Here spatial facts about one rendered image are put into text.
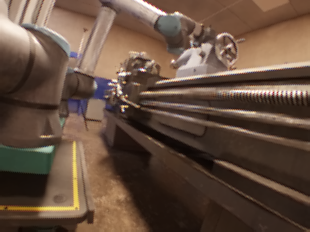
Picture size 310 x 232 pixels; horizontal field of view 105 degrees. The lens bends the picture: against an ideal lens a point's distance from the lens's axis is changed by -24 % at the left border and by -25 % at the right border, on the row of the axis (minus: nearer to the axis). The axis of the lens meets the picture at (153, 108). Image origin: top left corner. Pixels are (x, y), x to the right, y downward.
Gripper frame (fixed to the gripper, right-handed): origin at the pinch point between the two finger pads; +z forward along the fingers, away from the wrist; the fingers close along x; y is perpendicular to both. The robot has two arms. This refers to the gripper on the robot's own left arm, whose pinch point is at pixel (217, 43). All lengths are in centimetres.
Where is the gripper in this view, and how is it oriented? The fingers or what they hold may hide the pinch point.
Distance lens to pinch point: 103.2
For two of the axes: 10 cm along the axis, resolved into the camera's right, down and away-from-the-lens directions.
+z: 8.9, 1.8, 4.3
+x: -4.2, -0.8, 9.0
